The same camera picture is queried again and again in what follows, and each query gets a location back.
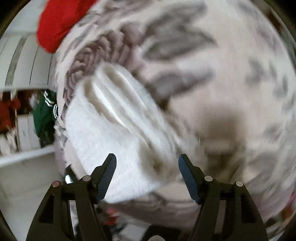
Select white fluffy knit sweater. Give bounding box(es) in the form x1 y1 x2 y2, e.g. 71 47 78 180
63 62 186 204

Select red clothes on shelf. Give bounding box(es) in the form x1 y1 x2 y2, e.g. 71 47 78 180
1 90 32 134

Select white storage box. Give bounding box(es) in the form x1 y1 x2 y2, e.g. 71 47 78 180
17 114 41 151

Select green jacket with striped cuffs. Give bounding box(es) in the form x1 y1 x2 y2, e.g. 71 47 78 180
33 89 58 147

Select grey floral fleece blanket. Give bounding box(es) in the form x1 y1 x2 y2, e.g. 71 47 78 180
54 1 295 240

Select white wardrobe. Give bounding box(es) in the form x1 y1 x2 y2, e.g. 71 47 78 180
0 32 57 167

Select red garment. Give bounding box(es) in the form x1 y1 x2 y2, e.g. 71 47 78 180
36 0 96 54

